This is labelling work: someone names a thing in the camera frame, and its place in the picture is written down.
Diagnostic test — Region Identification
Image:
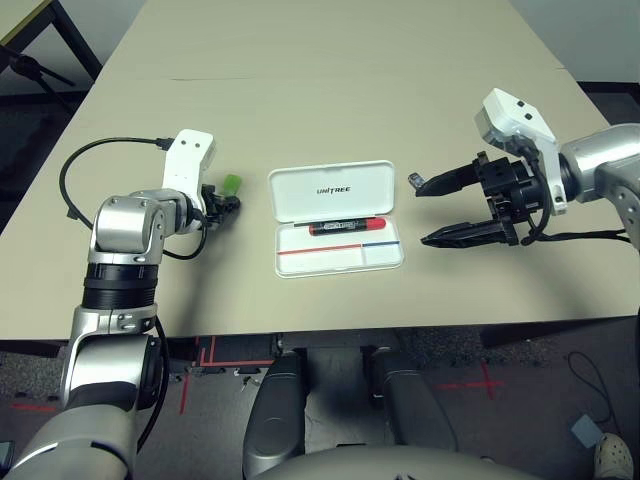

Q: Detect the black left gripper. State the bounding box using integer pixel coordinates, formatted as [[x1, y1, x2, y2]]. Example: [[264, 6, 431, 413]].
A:
[[200, 182, 243, 230]]

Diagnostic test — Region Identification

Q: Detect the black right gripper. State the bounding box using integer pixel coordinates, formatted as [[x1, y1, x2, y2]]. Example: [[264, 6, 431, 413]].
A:
[[416, 151, 552, 250]]

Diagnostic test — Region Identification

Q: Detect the white plastic pencil case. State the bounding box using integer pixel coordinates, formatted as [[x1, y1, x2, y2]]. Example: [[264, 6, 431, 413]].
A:
[[267, 159, 405, 278]]

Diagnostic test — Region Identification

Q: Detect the red black whiteboard marker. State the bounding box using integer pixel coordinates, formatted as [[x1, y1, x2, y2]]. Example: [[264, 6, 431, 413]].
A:
[[307, 217, 387, 237]]

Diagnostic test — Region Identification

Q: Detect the grey robot right leg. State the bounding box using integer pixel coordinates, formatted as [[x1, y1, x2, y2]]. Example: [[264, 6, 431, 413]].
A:
[[367, 344, 459, 454]]

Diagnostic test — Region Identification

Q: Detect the grey robot leg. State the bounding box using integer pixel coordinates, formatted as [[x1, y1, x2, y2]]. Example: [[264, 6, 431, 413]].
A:
[[367, 344, 459, 454], [242, 349, 308, 479]]

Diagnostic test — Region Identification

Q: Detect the grey robot left leg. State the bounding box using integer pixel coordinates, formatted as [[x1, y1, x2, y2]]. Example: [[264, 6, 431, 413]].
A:
[[242, 349, 308, 479]]

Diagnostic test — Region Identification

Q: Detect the neighbouring table with black legs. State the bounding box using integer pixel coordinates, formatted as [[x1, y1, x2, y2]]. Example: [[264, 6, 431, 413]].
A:
[[0, 0, 105, 84]]

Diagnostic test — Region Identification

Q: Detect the black tripod stand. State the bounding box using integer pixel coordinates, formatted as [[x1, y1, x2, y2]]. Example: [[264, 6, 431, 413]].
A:
[[0, 44, 77, 117]]

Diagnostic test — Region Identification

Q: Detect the blue grey floor pad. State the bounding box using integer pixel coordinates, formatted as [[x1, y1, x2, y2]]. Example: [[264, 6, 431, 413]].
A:
[[571, 413, 605, 446]]

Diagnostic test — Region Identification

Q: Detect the grey robot torso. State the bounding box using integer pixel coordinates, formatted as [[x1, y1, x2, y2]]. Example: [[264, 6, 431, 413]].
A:
[[254, 444, 544, 480]]

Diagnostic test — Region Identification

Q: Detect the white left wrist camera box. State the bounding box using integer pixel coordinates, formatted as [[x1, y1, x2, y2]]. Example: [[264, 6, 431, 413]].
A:
[[160, 128, 217, 214]]

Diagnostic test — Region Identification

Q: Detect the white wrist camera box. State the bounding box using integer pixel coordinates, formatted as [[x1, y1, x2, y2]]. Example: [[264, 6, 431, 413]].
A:
[[473, 88, 571, 216], [160, 128, 217, 214]]

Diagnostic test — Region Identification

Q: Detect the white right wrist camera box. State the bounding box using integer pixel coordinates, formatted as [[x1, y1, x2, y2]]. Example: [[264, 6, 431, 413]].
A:
[[473, 88, 571, 216]]

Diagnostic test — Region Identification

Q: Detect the thin black floor cable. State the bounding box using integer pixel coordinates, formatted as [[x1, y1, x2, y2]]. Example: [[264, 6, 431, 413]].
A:
[[564, 351, 615, 425]]

